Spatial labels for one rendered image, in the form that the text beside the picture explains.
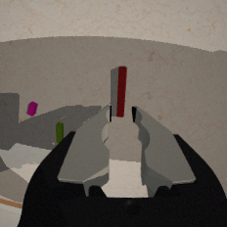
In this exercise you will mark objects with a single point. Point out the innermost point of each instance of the lime green rod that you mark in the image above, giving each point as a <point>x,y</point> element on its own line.
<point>59,132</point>

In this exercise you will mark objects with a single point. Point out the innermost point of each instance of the dark red rod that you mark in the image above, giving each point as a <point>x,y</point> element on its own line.
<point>122,71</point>

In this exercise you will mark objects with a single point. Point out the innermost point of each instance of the magenta rod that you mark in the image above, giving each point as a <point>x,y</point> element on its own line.
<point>32,108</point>

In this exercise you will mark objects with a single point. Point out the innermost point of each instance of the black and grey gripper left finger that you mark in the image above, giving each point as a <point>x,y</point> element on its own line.
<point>79,161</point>

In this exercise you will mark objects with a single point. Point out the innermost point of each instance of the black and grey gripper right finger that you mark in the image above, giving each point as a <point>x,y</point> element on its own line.
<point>167,160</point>

